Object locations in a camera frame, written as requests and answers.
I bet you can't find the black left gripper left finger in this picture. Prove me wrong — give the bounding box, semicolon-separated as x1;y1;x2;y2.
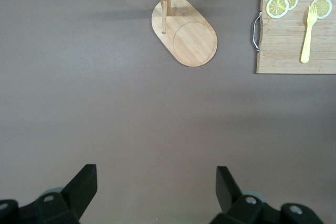
0;164;98;224

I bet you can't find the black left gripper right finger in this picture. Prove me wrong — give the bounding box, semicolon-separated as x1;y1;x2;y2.
211;166;322;224

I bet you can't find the wooden mug tree rack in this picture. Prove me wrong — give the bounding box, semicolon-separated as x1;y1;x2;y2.
117;0;218;68

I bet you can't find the yellow plastic fork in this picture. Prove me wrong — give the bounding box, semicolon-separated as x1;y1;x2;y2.
300;5;318;64

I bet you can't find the bamboo cutting board metal handle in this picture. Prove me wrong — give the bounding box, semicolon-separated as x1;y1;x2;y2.
252;0;336;74

